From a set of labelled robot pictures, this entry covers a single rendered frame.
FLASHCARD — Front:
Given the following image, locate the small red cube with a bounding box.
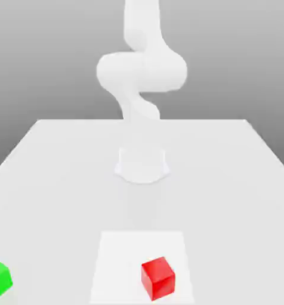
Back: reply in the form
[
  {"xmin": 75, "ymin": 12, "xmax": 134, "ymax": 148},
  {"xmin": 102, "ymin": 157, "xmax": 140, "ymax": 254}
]
[{"xmin": 141, "ymin": 256, "xmax": 176, "ymax": 302}]

